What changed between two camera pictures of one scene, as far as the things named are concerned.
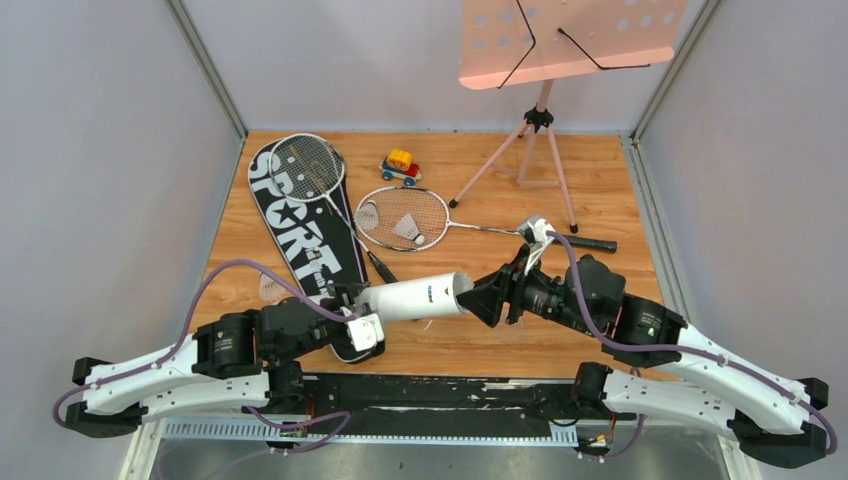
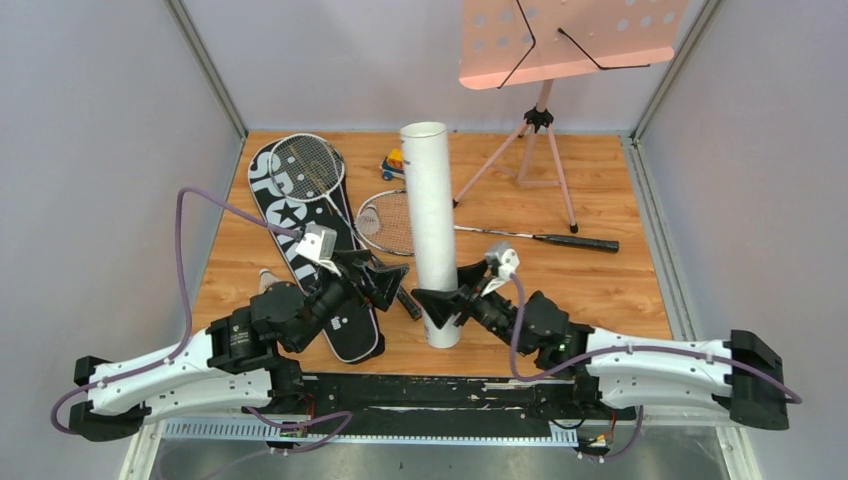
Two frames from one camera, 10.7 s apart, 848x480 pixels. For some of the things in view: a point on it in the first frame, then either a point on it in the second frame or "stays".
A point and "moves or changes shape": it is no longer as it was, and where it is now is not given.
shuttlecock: [367, 215] stays
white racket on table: [410, 219] stays
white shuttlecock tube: [434, 295] moves or changes shape
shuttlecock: [270, 291] stays
